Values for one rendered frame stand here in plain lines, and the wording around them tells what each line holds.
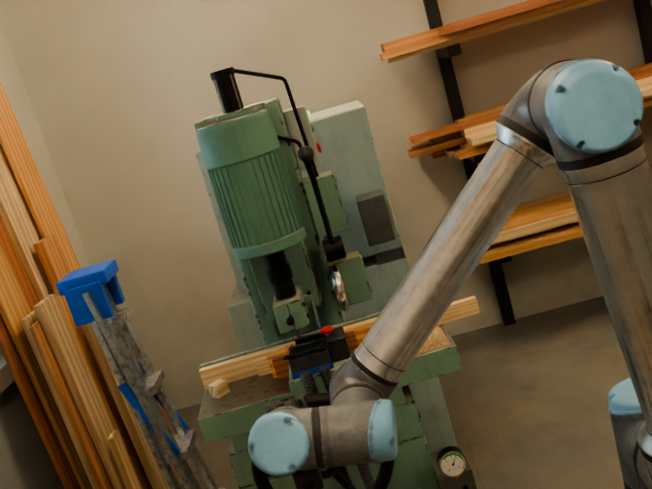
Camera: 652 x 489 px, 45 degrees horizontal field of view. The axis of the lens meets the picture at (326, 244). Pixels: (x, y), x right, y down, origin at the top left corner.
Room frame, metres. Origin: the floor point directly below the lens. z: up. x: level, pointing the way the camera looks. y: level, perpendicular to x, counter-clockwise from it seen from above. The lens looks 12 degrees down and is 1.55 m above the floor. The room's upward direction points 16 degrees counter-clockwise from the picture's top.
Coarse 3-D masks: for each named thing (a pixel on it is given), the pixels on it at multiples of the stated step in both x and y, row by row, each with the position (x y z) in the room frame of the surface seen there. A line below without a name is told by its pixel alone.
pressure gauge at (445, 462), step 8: (448, 448) 1.59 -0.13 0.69; (456, 448) 1.59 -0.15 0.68; (440, 456) 1.58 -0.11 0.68; (448, 456) 1.57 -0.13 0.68; (456, 456) 1.57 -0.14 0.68; (464, 456) 1.57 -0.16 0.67; (440, 464) 1.57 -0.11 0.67; (448, 464) 1.57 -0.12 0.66; (456, 464) 1.57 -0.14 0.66; (464, 464) 1.57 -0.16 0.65; (448, 472) 1.57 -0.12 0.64; (456, 472) 1.57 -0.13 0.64
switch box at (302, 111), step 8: (288, 112) 2.07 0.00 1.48; (304, 112) 2.07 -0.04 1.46; (288, 120) 2.07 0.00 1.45; (296, 120) 2.07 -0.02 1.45; (304, 120) 2.07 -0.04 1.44; (288, 128) 2.07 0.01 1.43; (296, 128) 2.07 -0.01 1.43; (304, 128) 2.07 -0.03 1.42; (296, 136) 2.07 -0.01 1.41; (312, 136) 2.07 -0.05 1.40; (296, 144) 2.07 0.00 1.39; (304, 144) 2.07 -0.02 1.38; (312, 144) 2.07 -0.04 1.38; (296, 152) 2.07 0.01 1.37; (320, 160) 2.08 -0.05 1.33; (304, 168) 2.07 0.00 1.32
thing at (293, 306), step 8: (296, 288) 1.85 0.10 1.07; (296, 296) 1.78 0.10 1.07; (280, 304) 1.76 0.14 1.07; (288, 304) 1.75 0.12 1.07; (296, 304) 1.75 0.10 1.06; (304, 304) 1.77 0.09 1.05; (280, 312) 1.75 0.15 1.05; (288, 312) 1.75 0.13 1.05; (296, 312) 1.75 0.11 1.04; (304, 312) 1.75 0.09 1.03; (280, 320) 1.75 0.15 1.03; (296, 320) 1.75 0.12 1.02; (304, 320) 1.75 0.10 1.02; (280, 328) 1.75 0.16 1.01; (288, 328) 1.75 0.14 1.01; (296, 328) 1.75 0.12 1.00
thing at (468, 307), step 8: (472, 296) 1.81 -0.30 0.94; (456, 304) 1.79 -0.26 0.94; (464, 304) 1.79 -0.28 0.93; (472, 304) 1.79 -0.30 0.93; (448, 312) 1.79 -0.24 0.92; (456, 312) 1.79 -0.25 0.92; (464, 312) 1.79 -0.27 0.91; (472, 312) 1.79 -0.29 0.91; (440, 320) 1.79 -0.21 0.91; (448, 320) 1.79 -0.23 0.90; (256, 360) 1.80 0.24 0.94; (264, 360) 1.79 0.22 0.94; (256, 368) 1.79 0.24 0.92; (264, 368) 1.79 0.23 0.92
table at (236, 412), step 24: (432, 360) 1.63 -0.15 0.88; (456, 360) 1.63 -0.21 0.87; (240, 384) 1.78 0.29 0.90; (264, 384) 1.73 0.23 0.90; (288, 384) 1.69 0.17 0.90; (408, 384) 1.64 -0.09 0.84; (216, 408) 1.67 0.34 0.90; (240, 408) 1.64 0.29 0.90; (264, 408) 1.64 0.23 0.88; (216, 432) 1.64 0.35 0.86; (240, 432) 1.64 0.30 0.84
